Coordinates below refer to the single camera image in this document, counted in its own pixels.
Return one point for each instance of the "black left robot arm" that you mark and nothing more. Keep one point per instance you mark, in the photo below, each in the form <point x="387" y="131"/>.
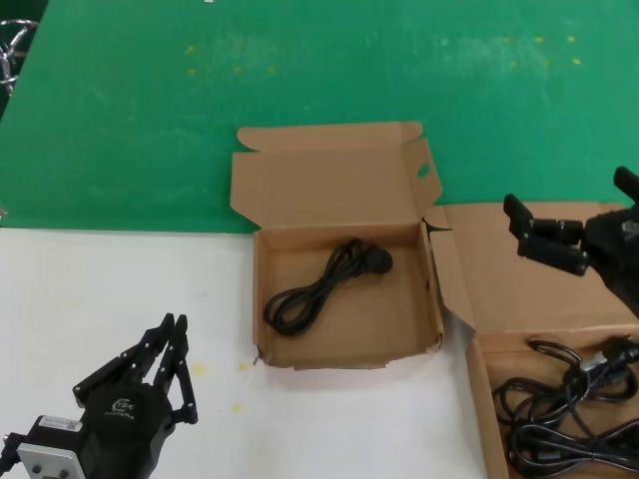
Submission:
<point x="55" y="436"/>

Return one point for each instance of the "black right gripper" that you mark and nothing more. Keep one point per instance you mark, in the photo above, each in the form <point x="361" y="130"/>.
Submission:
<point x="616" y="244"/>

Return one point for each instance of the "green table mat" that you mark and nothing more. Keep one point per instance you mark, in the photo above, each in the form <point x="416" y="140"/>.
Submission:
<point x="299" y="75"/>

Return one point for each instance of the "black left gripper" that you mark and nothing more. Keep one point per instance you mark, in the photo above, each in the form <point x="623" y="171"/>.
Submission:
<point x="125" y="424"/>

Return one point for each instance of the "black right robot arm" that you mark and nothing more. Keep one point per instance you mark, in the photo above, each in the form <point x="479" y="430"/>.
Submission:
<point x="630" y="299"/>

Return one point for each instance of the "cardboard box with holed flap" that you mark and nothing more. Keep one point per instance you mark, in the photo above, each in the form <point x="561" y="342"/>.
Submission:
<point x="344" y="189"/>

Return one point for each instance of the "brown cardboard box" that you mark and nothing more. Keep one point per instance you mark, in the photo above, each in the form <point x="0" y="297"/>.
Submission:
<point x="489" y="279"/>

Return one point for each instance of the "chrome metal frame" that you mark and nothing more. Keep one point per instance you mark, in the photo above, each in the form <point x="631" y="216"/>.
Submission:
<point x="21" y="36"/>

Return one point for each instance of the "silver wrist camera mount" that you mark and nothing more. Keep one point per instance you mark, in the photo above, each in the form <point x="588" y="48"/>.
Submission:
<point x="47" y="461"/>

